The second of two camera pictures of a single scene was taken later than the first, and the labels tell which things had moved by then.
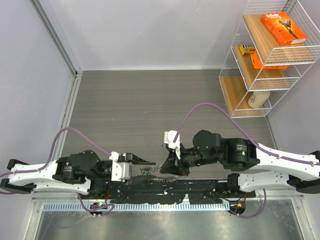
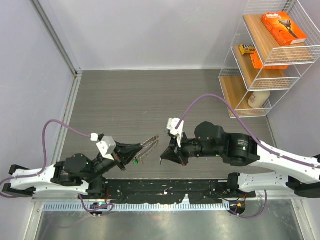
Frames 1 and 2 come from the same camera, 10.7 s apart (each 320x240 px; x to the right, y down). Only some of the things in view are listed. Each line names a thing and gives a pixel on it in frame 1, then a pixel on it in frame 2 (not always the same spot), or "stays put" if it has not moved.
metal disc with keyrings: x=147 y=170 to x=148 y=146
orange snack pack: x=258 y=64 stays put
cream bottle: x=258 y=98 stays put
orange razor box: x=283 y=28 stays put
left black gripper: x=130 y=158 to x=125 y=153
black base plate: x=199 y=191 stays put
